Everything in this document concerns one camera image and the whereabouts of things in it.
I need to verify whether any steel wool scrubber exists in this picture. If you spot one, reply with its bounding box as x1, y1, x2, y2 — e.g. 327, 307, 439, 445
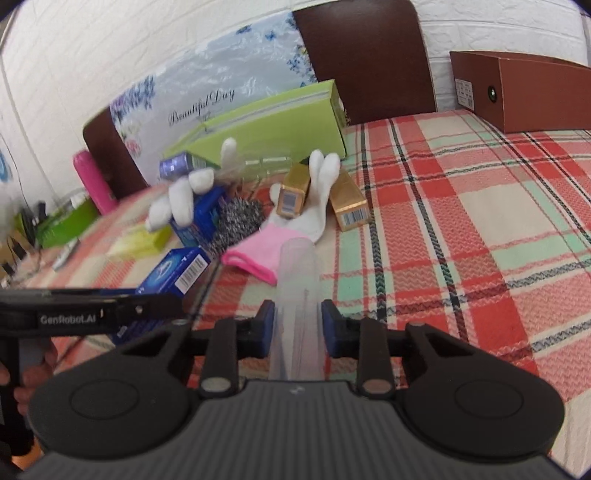
198, 198, 267, 260

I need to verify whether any clear plastic jar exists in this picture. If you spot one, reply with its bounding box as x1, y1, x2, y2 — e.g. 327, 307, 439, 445
269, 237, 325, 382

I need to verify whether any green plastic basket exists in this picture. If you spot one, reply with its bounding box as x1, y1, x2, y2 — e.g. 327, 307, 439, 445
34, 198, 100, 248

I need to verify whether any yellow green packet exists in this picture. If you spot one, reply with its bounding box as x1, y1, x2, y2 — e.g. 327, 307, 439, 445
105, 224, 174, 260

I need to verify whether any floral plastic bag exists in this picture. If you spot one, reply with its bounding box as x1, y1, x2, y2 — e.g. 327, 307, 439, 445
108, 11, 320, 186

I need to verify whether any person's left hand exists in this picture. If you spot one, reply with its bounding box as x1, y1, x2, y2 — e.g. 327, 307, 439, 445
0, 339, 59, 418

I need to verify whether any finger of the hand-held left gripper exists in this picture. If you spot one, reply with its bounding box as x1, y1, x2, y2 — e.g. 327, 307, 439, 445
115, 294, 184, 328

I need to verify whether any blue box with barcode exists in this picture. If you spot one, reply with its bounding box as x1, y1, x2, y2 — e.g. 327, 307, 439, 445
111, 246, 212, 345

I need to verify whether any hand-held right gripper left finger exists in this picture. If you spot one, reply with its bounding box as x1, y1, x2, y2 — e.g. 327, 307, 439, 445
122, 299, 278, 400

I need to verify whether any light green cardboard box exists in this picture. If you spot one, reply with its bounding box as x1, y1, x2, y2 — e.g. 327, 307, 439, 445
164, 79, 348, 175

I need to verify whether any blue silver small box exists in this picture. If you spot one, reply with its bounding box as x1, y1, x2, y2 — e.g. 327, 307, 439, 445
159, 151, 221, 182

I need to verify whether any pink thermos bottle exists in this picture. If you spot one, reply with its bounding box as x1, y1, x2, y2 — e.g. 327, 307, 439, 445
72, 150, 117, 216

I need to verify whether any white glove pink cuff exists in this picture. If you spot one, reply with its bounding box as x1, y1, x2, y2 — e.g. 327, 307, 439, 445
222, 150, 343, 285

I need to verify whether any dark blue box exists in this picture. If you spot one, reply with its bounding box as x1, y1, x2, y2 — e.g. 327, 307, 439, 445
170, 185, 232, 248

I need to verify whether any gold box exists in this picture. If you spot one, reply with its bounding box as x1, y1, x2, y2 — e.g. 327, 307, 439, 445
328, 168, 371, 232
276, 163, 311, 220

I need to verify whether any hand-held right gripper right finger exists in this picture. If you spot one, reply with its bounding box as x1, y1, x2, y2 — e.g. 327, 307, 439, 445
321, 298, 477, 400

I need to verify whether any brown cardboard box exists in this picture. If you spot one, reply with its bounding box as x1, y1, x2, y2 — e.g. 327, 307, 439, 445
450, 50, 591, 135

